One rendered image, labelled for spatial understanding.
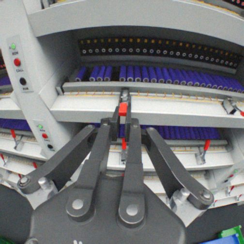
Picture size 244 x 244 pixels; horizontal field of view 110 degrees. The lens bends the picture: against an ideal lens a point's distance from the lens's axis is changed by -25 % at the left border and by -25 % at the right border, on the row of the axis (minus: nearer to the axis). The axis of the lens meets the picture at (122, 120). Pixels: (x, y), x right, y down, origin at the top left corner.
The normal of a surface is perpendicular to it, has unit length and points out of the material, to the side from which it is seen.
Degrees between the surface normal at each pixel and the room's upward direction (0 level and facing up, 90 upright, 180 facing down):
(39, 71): 90
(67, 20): 110
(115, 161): 20
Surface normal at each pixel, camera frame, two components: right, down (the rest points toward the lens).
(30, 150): -0.02, -0.59
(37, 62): 1.00, 0.04
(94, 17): -0.06, 0.80
